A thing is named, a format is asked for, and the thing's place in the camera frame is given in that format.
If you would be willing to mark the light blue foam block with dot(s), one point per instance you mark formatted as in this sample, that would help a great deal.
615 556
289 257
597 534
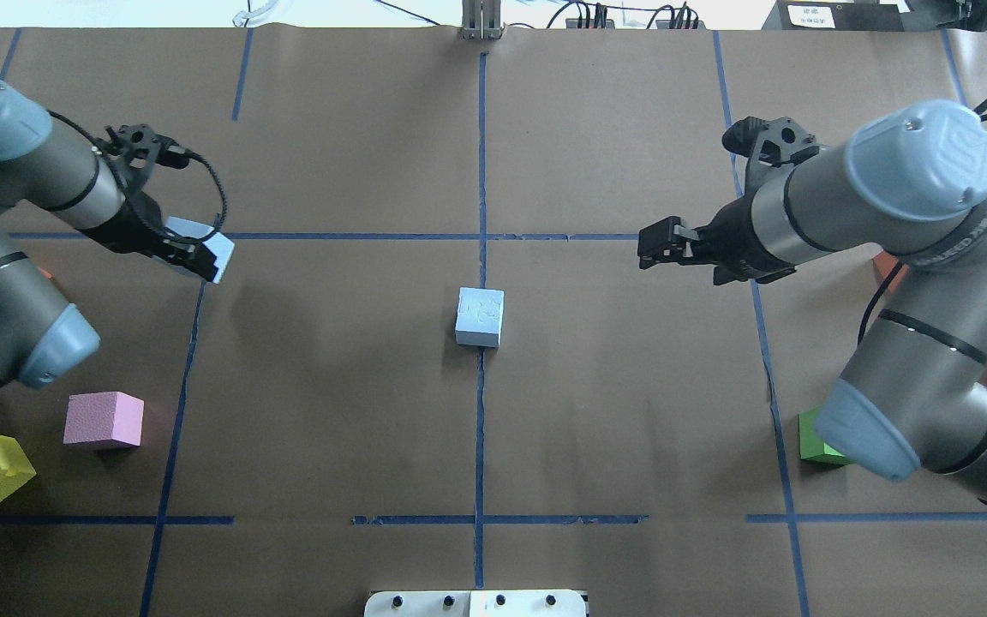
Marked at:
480 317
222 246

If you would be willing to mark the green foam block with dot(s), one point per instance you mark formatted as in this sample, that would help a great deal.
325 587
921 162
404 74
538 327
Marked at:
812 448

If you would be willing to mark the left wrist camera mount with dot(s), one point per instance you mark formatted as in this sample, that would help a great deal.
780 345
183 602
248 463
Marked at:
132 151

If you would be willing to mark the white pedestal column base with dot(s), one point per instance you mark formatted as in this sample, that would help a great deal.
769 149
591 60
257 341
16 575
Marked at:
538 602

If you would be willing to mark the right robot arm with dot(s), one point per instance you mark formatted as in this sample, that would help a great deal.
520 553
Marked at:
915 183

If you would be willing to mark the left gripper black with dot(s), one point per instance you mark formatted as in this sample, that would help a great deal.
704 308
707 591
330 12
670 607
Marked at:
132 224

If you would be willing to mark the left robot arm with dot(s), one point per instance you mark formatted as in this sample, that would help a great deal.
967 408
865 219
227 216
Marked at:
96 186

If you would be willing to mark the pink foam block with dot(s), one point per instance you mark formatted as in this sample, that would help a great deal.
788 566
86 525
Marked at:
103 420

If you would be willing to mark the aluminium frame post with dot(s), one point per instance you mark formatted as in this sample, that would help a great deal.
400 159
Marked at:
481 20

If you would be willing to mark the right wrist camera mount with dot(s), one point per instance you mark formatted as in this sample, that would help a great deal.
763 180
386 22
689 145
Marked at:
771 148

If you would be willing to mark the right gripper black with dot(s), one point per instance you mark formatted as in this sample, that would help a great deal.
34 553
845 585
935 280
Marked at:
738 242

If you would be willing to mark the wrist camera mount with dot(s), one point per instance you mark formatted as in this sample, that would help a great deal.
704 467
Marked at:
132 151
771 148

